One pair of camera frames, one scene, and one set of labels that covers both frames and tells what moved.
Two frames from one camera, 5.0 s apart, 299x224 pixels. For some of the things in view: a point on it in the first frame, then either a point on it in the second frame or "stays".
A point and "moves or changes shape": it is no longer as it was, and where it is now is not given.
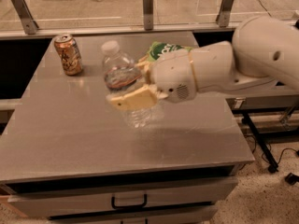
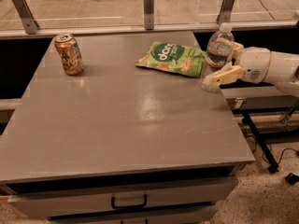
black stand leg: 273,165 stays
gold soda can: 69,53 stays
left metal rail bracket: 29,25 stays
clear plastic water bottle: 121,76 moves or changes shape
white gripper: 172,76 to 252,63
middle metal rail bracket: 148,9 stays
